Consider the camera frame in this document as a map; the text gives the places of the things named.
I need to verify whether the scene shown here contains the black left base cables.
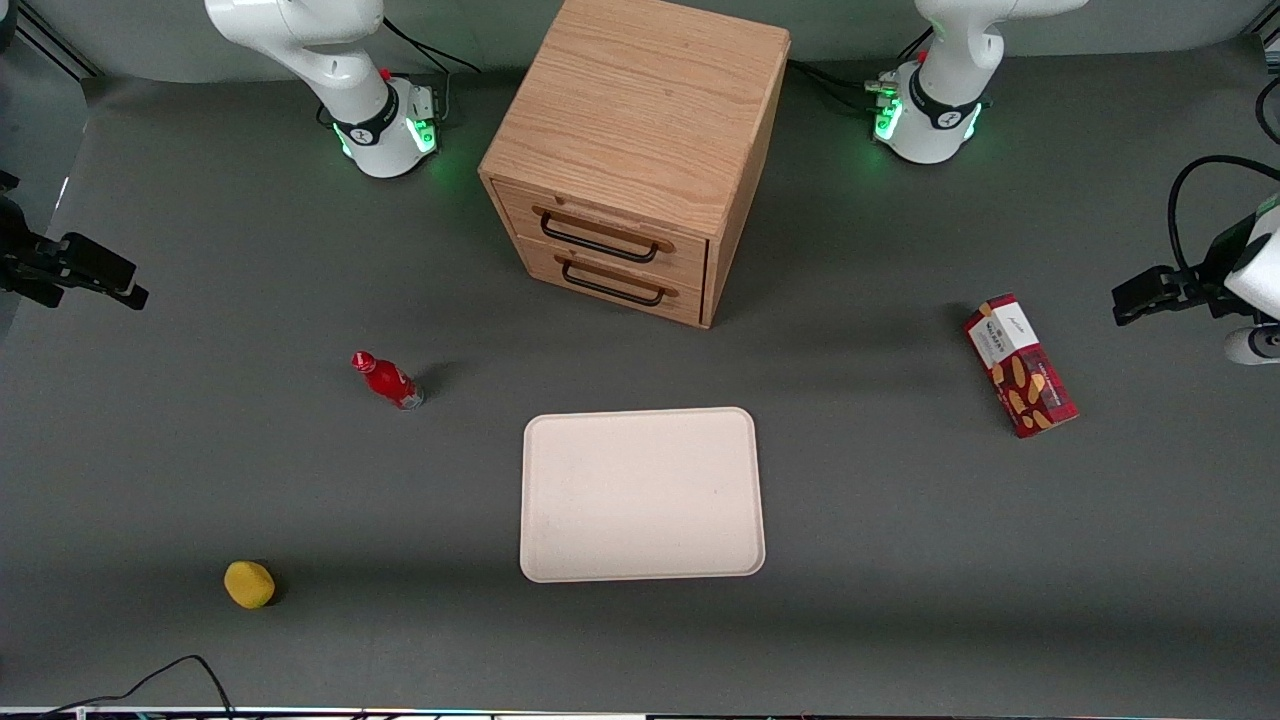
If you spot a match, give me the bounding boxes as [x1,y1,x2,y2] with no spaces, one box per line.
[788,28,936,117]

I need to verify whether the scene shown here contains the black aluminium frame rail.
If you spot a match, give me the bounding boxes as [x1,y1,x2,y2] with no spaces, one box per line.
[12,0,103,81]

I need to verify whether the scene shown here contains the yellow sponge ball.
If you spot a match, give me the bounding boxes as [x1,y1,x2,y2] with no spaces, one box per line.
[223,560,277,610]

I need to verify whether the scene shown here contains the black base cables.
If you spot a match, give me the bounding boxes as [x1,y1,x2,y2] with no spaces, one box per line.
[788,28,936,117]
[316,16,483,129]

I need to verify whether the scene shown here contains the beige rectangular tray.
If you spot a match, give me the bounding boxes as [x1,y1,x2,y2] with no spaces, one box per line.
[519,406,768,584]

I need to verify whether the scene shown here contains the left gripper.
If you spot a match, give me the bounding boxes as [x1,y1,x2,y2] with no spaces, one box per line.
[1111,215,1263,328]

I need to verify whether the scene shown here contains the black table edge cable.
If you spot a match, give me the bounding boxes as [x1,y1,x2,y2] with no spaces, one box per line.
[38,654,237,719]

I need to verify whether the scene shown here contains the red plastic bottle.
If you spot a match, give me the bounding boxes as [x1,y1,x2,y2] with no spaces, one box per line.
[351,350,425,412]

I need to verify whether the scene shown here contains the black drawer handle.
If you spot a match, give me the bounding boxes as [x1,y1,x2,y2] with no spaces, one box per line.
[539,211,662,265]
[561,259,667,308]

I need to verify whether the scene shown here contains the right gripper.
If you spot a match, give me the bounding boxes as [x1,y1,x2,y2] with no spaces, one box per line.
[0,170,151,312]

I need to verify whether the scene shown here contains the wooden two-drawer cabinet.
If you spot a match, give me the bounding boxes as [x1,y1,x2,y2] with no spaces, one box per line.
[478,0,792,330]

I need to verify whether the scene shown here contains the wooden drawer front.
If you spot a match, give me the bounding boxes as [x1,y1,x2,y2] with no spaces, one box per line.
[514,236,705,328]
[492,180,710,292]

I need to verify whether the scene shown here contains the red cookie box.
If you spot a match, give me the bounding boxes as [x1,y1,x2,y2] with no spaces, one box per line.
[964,293,1080,440]

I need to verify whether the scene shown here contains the black right base cables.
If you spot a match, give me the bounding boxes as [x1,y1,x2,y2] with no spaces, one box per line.
[316,16,483,129]

